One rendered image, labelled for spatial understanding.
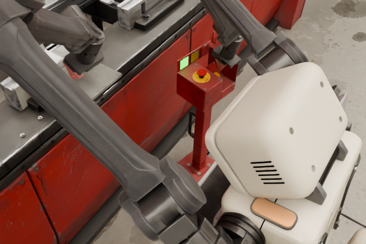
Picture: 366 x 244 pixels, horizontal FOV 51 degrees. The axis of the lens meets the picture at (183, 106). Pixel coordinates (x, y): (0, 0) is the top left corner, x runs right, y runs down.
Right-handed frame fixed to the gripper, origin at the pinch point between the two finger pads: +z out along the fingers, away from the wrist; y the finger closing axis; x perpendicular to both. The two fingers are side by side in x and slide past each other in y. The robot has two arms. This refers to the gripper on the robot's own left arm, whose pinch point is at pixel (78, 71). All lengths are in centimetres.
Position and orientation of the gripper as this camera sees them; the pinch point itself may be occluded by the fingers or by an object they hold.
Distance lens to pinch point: 119.4
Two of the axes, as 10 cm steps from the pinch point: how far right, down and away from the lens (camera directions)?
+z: -4.2, 4.1, 8.1
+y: -5.7, 5.8, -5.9
